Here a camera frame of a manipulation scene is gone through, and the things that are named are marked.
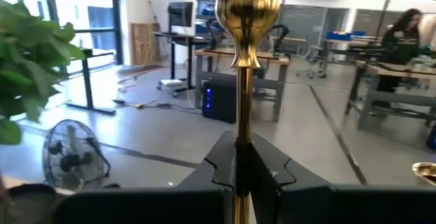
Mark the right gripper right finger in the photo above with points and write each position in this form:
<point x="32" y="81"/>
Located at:
<point x="269" y="169"/>

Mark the blue storage bin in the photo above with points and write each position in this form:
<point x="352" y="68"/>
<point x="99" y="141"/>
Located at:
<point x="337" y="36"/>

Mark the green leafy tree plant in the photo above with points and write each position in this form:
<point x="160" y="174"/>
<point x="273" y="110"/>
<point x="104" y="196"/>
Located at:
<point x="30" y="57"/>

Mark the wooden top work table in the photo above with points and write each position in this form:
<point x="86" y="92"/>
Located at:
<point x="272" y="60"/>
<point x="395" y="71"/>

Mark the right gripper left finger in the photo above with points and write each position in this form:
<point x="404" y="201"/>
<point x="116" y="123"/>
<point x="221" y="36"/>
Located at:
<point x="221" y="162"/>

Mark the black plant pot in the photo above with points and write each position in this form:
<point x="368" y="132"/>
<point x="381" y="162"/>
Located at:
<point x="27" y="203"/>

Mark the black computer tower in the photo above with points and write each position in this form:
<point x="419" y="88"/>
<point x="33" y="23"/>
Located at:
<point x="219" y="101"/>

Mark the black computer monitor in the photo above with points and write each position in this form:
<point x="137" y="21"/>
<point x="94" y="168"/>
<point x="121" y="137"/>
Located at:
<point x="180" y="14"/>

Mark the black standing desk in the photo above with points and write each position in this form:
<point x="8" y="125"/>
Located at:
<point x="189" y="40"/>

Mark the grey office chair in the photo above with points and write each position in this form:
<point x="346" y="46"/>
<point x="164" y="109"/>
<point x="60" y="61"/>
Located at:
<point x="313" y="55"/>

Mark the gold candlestick holder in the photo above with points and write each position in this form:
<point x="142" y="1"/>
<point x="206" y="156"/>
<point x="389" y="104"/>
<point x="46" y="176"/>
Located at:
<point x="247" y="13"/>

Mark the black background robot arm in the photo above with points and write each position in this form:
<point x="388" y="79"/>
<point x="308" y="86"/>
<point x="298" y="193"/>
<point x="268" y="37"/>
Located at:
<point x="213" y="33"/>
<point x="284" y="33"/>

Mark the wooden panel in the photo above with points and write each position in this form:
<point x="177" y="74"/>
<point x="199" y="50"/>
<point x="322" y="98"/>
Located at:
<point x="144" y="43"/>

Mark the silver scented candle tin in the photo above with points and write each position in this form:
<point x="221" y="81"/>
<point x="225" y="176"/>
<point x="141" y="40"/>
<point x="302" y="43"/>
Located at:
<point x="427" y="173"/>

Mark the person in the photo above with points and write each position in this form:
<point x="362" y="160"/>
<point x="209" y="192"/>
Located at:
<point x="398" y="47"/>

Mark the black window frame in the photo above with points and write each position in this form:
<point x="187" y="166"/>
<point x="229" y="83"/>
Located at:
<point x="116" y="19"/>

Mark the white flat box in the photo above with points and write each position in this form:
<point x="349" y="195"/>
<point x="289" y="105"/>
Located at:
<point x="171" y="82"/>

